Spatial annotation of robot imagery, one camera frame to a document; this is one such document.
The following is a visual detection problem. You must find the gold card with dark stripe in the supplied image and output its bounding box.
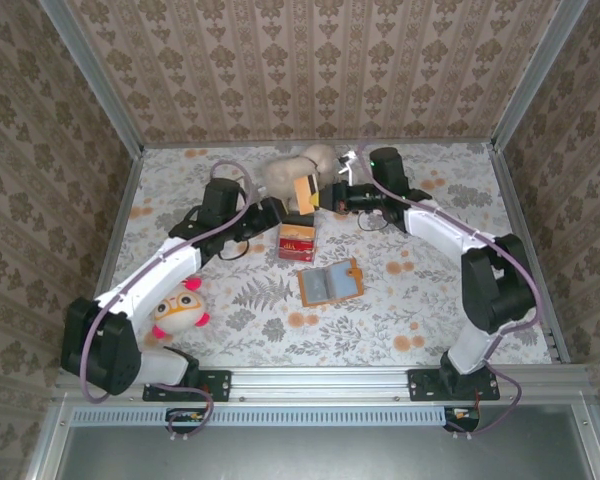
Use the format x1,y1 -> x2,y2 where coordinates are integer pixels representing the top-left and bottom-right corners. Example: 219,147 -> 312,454
292,174 -> 319,218

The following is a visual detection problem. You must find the red box with brown lid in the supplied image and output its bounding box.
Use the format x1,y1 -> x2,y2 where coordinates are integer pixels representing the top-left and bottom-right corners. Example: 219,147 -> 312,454
277,214 -> 319,265

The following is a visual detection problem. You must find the orange leather card holder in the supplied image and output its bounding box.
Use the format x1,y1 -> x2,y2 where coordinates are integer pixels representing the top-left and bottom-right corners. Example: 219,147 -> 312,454
297,256 -> 365,308

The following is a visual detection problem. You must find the red card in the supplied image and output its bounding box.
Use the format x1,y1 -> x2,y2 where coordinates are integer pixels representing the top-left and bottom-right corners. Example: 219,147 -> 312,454
278,238 -> 316,263

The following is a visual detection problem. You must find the beige plush dog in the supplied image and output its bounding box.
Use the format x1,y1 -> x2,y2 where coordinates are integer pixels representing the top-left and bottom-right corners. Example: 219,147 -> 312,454
261,144 -> 339,214

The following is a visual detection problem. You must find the round plush toy with glasses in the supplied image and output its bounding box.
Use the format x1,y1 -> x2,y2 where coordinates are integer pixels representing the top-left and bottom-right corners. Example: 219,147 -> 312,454
150,277 -> 212,347

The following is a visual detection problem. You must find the floral table cover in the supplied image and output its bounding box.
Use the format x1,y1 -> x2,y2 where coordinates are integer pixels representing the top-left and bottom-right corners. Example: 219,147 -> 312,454
86,142 -> 557,369

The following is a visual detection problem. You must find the grey metal panel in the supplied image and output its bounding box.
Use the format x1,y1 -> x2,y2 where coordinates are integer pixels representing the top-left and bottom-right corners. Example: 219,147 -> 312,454
27,392 -> 600,480

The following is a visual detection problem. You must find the thin black camera cable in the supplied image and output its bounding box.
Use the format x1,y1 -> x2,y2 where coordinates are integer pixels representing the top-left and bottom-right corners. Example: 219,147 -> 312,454
355,210 -> 383,233
217,234 -> 256,263

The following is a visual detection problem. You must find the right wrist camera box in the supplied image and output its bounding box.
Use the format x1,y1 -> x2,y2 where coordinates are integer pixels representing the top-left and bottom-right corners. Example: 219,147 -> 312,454
335,148 -> 358,178

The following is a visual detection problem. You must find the aluminium side rail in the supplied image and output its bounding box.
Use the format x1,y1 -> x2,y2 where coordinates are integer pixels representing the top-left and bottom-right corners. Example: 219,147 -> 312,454
493,148 -> 575,365
73,148 -> 147,367

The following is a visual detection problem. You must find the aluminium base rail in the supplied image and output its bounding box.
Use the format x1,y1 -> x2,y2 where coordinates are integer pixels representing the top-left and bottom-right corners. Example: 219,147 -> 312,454
53,363 -> 598,405

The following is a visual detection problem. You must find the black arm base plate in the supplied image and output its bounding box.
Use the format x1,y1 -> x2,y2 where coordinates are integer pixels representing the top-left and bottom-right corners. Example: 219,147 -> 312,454
407,367 -> 502,404
142,368 -> 233,404

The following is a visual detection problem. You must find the aluminium corner post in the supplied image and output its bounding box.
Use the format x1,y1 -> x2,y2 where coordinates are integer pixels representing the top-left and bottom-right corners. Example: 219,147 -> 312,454
38,0 -> 147,158
490,0 -> 595,150

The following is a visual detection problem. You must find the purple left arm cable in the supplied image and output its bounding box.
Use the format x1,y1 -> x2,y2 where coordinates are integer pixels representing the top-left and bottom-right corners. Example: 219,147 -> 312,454
81,160 -> 256,444

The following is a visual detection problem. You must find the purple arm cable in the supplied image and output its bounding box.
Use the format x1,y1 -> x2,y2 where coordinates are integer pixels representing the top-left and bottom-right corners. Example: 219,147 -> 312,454
81,160 -> 256,444
356,141 -> 542,442

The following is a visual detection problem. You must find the white slotted cable duct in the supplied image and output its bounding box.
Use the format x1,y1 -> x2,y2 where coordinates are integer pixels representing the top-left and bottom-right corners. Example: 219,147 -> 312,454
71,405 -> 452,428

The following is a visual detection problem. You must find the black connector box with wires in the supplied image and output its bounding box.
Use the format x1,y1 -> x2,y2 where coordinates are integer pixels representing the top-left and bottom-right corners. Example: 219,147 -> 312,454
165,407 -> 209,436
443,405 -> 483,434

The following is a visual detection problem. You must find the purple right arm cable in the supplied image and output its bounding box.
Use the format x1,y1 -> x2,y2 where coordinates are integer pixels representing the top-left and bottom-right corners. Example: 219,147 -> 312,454
356,141 -> 542,442

